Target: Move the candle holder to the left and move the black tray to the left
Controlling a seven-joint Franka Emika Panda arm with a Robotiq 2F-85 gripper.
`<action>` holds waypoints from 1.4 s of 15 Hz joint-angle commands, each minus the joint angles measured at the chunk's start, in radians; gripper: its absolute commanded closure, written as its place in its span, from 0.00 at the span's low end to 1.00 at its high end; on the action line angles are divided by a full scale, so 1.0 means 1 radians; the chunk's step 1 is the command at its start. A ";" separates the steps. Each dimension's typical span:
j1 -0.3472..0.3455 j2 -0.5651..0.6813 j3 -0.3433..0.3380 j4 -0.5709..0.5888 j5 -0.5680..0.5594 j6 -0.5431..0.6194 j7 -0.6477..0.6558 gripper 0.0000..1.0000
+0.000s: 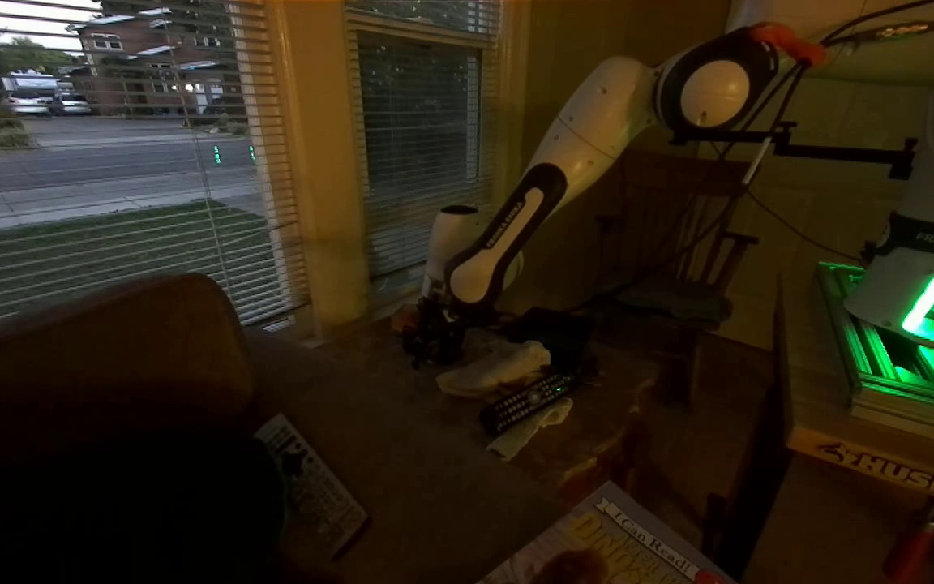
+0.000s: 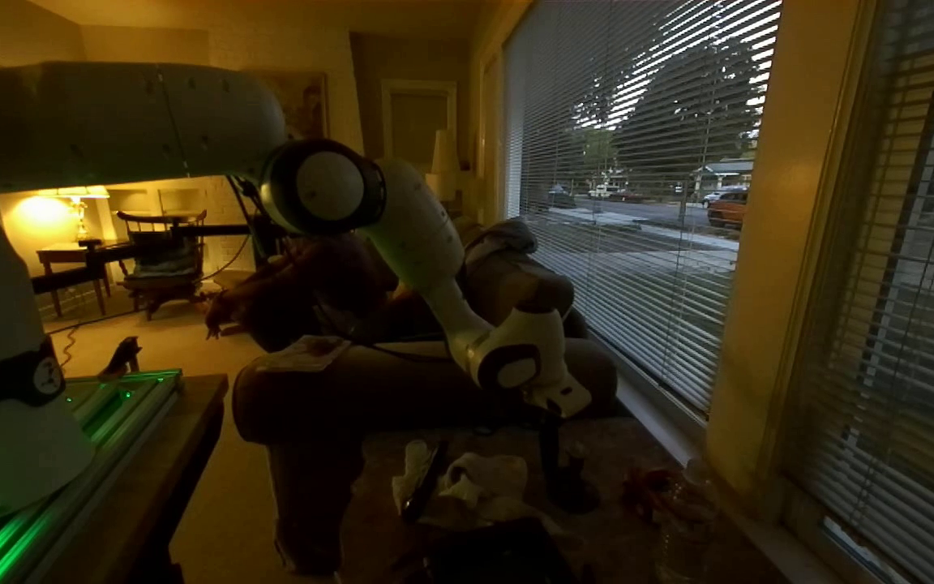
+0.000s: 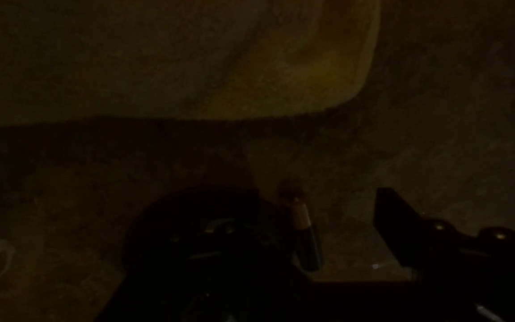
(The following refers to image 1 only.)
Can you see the white paper sheet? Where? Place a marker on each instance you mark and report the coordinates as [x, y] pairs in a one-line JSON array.
[[526, 428]]

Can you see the red tool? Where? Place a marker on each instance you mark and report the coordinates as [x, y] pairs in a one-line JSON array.
[[917, 545]]

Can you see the green lit base plate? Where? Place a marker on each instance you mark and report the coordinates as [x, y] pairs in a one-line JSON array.
[[898, 362]]

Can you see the yellow printed booklet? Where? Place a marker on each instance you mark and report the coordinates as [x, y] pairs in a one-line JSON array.
[[616, 539]]

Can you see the brown sofa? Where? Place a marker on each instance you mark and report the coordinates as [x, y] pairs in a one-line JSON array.
[[164, 368]]

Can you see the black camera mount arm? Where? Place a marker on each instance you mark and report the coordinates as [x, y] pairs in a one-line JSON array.
[[812, 150]]

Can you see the black ridged remote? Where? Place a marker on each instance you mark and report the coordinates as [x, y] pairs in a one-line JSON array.
[[533, 399]]

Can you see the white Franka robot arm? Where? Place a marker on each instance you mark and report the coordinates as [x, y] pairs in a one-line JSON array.
[[597, 130]]

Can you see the wooden rocking chair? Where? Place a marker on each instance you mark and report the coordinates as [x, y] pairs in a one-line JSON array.
[[681, 304]]

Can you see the wide window blinds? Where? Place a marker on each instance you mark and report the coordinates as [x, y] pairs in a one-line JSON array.
[[110, 214]]

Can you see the white parked van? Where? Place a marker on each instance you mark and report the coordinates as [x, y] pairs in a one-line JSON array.
[[41, 94]]

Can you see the white crumpled cloth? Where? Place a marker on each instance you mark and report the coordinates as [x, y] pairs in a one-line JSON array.
[[494, 368]]

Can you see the magazine with black print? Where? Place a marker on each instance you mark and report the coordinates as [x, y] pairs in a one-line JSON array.
[[314, 491]]

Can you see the Husky workbench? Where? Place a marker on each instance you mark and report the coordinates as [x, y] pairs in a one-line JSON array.
[[878, 466]]

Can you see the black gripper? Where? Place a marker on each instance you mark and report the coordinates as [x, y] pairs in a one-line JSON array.
[[441, 307]]

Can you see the narrow window blinds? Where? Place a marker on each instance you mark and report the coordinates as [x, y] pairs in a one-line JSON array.
[[421, 139]]

